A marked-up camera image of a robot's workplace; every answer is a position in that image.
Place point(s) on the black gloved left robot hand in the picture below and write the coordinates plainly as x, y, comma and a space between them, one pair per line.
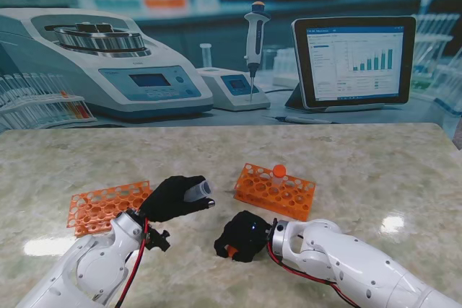
164, 201

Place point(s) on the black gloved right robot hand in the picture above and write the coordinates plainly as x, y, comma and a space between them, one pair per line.
249, 232

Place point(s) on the orange round tube cap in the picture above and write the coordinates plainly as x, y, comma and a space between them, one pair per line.
231, 250
279, 170

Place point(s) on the clear plastic test tube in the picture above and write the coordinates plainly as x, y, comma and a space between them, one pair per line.
198, 190
277, 182

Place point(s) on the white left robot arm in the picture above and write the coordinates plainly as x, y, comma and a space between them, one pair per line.
90, 268

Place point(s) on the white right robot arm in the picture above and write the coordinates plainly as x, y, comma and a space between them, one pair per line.
361, 264

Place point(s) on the orange test tube rack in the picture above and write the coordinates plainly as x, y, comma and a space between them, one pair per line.
260, 196
104, 203

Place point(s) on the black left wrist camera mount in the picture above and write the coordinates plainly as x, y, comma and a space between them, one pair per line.
159, 239

